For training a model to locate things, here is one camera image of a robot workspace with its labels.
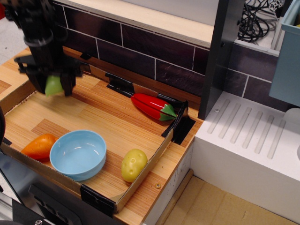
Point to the light blue plastic bowl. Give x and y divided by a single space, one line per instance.
79 154

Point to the cardboard fence with black tape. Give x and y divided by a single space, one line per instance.
101 103

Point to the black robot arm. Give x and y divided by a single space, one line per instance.
33 16

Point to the yellow plastic potato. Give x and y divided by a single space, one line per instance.
133 163

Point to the red plastic chili pepper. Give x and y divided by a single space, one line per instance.
154 107

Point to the dark grey vertical post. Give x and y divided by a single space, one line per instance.
227 23

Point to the teal plastic bin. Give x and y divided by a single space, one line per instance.
286 81

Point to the orange plastic carrot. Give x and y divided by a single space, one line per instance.
40 147

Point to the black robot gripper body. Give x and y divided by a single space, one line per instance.
47 56

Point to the brass screw in counter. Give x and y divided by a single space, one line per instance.
158 186

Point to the green plastic pear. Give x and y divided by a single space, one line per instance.
53 85

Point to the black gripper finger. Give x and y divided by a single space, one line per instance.
67 81
38 80

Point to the white sink drainboard unit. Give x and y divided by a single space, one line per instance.
249 150

